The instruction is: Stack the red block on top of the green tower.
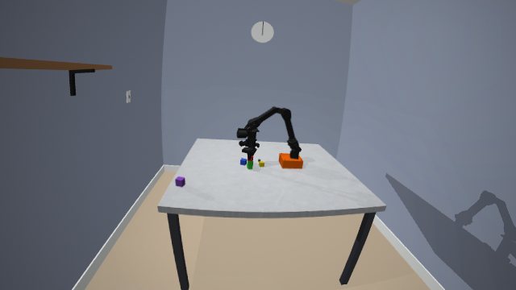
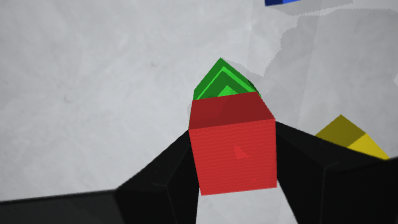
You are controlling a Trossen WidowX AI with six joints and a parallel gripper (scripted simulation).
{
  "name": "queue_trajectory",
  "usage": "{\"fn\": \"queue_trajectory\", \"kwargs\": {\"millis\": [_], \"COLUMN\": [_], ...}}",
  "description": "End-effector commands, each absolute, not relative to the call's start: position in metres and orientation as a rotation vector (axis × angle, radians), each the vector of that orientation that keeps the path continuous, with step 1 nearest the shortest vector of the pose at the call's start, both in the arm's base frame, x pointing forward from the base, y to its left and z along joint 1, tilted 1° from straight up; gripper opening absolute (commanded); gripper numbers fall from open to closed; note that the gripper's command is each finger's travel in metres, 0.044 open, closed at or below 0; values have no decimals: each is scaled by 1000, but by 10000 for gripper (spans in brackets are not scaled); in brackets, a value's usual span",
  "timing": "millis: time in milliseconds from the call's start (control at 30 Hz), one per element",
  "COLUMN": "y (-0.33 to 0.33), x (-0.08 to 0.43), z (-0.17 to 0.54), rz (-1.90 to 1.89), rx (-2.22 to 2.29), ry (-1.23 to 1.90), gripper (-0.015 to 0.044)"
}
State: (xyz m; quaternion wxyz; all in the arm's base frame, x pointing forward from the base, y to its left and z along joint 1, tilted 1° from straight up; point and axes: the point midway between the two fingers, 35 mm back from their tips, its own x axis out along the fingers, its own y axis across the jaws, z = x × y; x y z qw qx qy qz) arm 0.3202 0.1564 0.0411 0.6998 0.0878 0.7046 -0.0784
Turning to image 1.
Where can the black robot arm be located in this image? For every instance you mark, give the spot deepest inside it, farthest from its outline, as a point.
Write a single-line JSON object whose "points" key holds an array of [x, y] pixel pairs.
{"points": [[251, 128]]}

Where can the small purple block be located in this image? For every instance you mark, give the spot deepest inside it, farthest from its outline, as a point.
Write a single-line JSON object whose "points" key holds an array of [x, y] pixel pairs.
{"points": [[180, 181]]}

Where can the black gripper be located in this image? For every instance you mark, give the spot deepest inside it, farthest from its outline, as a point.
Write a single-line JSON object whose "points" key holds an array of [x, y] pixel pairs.
{"points": [[250, 149]]}

